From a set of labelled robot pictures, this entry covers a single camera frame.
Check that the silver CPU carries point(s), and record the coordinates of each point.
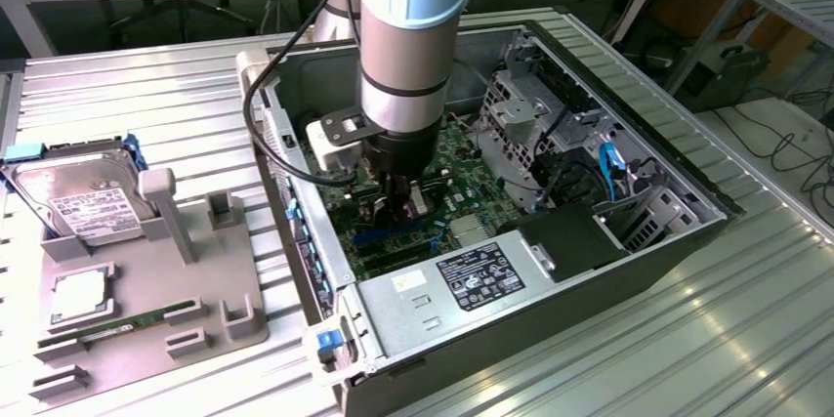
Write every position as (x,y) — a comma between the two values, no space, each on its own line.
(77,297)

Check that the metal disk bay cage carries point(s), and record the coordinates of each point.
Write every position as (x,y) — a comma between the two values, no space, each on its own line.
(515,114)

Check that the grey parts rack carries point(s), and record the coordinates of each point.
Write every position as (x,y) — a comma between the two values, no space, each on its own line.
(163,290)

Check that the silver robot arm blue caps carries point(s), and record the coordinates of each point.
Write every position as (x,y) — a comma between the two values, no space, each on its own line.
(404,46)

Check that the green motherboard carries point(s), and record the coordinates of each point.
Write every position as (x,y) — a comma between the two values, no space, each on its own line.
(468,178)

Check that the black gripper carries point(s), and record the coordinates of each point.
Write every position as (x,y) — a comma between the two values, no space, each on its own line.
(404,153)

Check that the silver hard disk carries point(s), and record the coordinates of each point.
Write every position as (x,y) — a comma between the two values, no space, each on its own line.
(72,192)

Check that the blue expansion slot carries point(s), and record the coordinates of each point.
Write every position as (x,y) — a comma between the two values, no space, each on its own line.
(384,239)

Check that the metal slat side table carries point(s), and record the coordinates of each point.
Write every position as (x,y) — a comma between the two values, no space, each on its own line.
(794,2)

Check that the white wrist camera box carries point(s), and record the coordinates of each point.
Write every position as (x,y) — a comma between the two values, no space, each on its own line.
(333,155)

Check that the blue case latch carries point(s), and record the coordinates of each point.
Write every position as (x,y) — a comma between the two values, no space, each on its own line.
(327,343)

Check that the open black PC case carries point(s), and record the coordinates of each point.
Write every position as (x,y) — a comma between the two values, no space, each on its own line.
(651,290)

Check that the blue disk bracket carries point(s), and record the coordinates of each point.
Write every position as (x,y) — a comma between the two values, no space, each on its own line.
(22,153)

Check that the green RAM stick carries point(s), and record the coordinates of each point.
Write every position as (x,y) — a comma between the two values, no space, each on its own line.
(117,329)

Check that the small silver heat sink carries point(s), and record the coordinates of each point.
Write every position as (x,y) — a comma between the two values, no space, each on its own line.
(472,231)

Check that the grey power supply unit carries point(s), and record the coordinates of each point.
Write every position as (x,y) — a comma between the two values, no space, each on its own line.
(416,314)

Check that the black tripod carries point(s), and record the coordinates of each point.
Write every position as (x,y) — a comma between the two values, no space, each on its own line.
(176,9)

